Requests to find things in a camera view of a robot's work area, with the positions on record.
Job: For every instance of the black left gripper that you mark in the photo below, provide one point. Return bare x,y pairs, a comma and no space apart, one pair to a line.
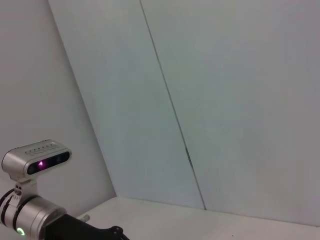
75,230

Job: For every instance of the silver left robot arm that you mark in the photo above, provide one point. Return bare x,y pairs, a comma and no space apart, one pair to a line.
32,212

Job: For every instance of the left gripper silver plug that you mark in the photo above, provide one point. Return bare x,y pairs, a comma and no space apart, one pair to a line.
85,217

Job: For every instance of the silver left camera bracket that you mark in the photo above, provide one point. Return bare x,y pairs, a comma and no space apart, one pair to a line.
25,186

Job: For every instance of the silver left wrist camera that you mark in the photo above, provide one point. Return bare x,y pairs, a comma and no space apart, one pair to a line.
20,160

